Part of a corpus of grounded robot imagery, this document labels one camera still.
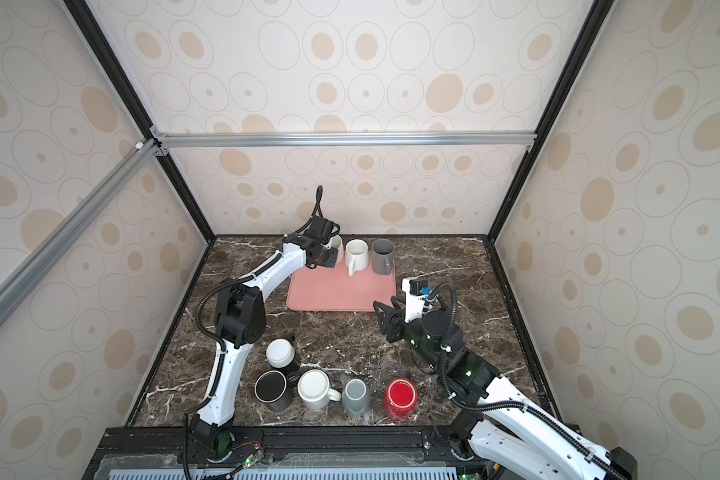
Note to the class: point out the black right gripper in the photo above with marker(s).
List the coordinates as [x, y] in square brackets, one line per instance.
[395, 319]

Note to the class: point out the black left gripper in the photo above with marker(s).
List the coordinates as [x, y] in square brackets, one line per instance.
[332, 255]

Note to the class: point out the pale pink mug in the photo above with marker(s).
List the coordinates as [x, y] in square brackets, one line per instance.
[337, 244]

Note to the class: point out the white mug with handle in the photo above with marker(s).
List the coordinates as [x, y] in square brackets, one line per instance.
[357, 256]

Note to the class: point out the pink rectangular tray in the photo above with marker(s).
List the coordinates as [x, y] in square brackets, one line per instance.
[334, 290]

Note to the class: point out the tall grey mug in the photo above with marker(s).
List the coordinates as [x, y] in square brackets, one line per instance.
[382, 256]

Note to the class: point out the white mug front row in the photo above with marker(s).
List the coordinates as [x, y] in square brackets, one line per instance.
[315, 390]

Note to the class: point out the white black upside-down mug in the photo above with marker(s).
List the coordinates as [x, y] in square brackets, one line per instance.
[282, 356]

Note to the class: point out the black mug white rim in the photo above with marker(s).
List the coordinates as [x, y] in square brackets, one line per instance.
[273, 390]

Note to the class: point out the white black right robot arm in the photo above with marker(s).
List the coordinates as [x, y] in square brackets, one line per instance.
[504, 425]

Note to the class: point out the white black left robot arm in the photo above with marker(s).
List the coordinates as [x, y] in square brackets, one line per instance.
[233, 315]

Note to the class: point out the small grey mug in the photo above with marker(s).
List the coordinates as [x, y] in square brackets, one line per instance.
[356, 398]

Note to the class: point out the red glass cup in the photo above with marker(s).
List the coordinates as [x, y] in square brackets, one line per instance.
[401, 399]

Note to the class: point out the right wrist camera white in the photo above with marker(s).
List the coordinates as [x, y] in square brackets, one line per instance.
[417, 302]

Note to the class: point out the silver aluminium rail back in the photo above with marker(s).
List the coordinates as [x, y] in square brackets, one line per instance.
[353, 139]

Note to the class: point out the silver aluminium rail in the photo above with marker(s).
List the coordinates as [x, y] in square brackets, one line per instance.
[353, 139]
[27, 276]

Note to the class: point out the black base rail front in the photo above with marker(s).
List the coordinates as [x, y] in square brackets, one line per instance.
[349, 452]

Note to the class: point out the black frame post left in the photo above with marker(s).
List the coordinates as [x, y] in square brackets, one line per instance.
[94, 36]

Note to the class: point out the silver aluminium rail left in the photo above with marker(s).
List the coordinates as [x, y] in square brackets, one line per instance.
[27, 276]

